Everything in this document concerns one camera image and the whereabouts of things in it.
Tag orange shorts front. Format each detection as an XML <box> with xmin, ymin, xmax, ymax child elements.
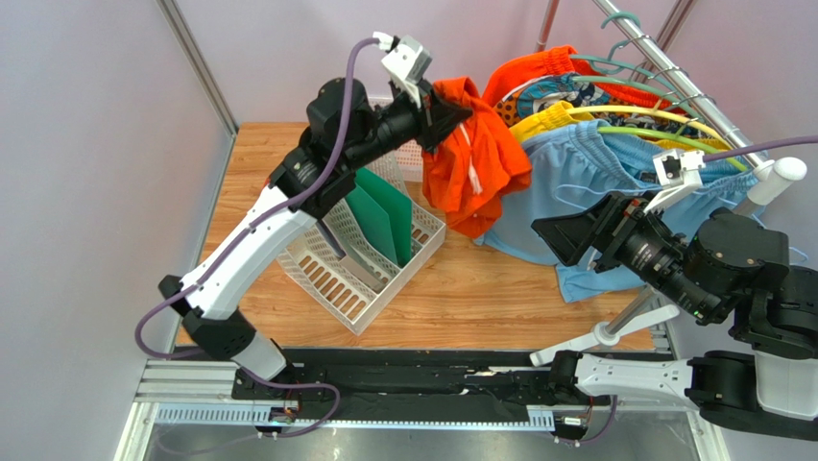
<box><xmin>422</xmin><ymin>77</ymin><xmax>533</xmax><ymax>239</ymax></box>

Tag light blue shorts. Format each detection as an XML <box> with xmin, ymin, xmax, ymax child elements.
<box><xmin>475</xmin><ymin>119</ymin><xmax>765</xmax><ymax>303</ymax></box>

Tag green hanger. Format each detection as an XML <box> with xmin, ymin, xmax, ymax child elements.
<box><xmin>597</xmin><ymin>127</ymin><xmax>727</xmax><ymax>157</ymax></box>

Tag light blue wire hanger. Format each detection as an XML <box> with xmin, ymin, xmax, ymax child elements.
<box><xmin>555</xmin><ymin>184</ymin><xmax>741</xmax><ymax>238</ymax></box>

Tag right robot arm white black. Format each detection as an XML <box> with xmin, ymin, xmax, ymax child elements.
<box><xmin>532</xmin><ymin>192</ymin><xmax>817</xmax><ymax>442</ymax></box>

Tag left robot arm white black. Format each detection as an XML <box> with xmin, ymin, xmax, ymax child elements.
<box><xmin>159</xmin><ymin>78</ymin><xmax>472</xmax><ymax>380</ymax></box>

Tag patterned blue orange shorts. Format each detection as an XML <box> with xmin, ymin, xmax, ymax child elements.
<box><xmin>493</xmin><ymin>73</ymin><xmax>707</xmax><ymax>138</ymax></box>

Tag yellow shorts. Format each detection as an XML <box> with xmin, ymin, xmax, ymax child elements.
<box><xmin>510</xmin><ymin>101</ymin><xmax>730</xmax><ymax>150</ymax></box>

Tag yellow hanger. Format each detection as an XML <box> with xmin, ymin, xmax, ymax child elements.
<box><xmin>565</xmin><ymin>105</ymin><xmax>723</xmax><ymax>138</ymax></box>

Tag orange shorts back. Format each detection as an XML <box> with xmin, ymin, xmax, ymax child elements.
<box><xmin>482</xmin><ymin>45</ymin><xmax>656</xmax><ymax>108</ymax></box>

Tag teal hanger front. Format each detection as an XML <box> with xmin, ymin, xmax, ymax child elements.
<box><xmin>585</xmin><ymin>71</ymin><xmax>702</xmax><ymax>120</ymax></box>

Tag teal hanger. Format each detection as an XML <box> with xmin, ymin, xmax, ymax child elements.
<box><xmin>585</xmin><ymin>71</ymin><xmax>702</xmax><ymax>120</ymax></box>
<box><xmin>568</xmin><ymin>11</ymin><xmax>674</xmax><ymax>90</ymax></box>

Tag teal hanger back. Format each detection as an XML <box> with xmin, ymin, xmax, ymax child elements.
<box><xmin>568</xmin><ymin>11</ymin><xmax>674</xmax><ymax>90</ymax></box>

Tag white perforated basket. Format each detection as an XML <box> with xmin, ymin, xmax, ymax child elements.
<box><xmin>367</xmin><ymin>140</ymin><xmax>423</xmax><ymax>188</ymax></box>

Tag green folder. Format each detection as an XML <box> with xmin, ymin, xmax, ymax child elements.
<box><xmin>346</xmin><ymin>168</ymin><xmax>413</xmax><ymax>267</ymax></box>

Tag white file organizer rack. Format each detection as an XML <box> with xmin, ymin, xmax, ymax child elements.
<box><xmin>277</xmin><ymin>201</ymin><xmax>446</xmax><ymax>335</ymax></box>

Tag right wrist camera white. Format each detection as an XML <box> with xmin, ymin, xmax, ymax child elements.
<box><xmin>645</xmin><ymin>149</ymin><xmax>706</xmax><ymax>212</ymax></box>

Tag metal clothes rack rail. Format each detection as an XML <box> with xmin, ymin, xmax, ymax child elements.
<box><xmin>530</xmin><ymin>1</ymin><xmax>807</xmax><ymax>366</ymax></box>

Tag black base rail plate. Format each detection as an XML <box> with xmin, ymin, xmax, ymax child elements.
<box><xmin>232</xmin><ymin>348</ymin><xmax>586</xmax><ymax>405</ymax></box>

